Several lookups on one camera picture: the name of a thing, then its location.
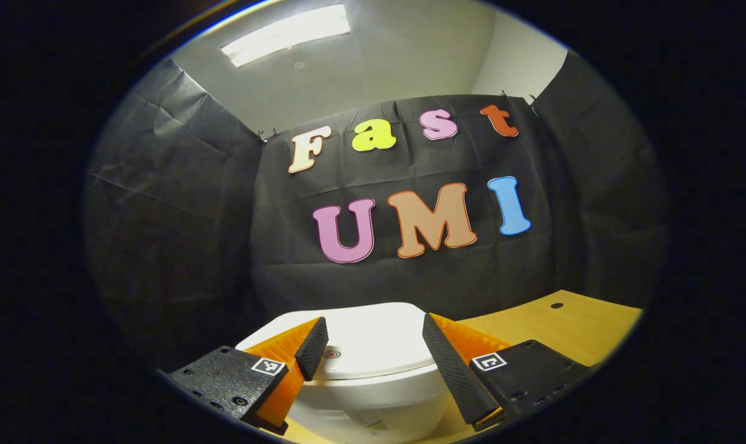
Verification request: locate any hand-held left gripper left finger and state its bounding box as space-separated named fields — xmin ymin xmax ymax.
xmin=166 ymin=317 xmax=329 ymax=436

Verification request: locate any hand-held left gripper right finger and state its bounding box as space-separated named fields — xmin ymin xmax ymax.
xmin=422 ymin=313 xmax=593 ymax=432

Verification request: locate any white desktop garbage bin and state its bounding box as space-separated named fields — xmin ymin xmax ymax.
xmin=236 ymin=302 xmax=455 ymax=444

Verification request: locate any wooden desktop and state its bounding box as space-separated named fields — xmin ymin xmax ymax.
xmin=284 ymin=289 xmax=646 ymax=444

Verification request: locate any black backdrop cloth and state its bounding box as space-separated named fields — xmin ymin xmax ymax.
xmin=82 ymin=49 xmax=669 ymax=372

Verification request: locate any ceiling light panel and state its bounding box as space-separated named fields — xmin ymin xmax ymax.
xmin=219 ymin=4 xmax=353 ymax=68

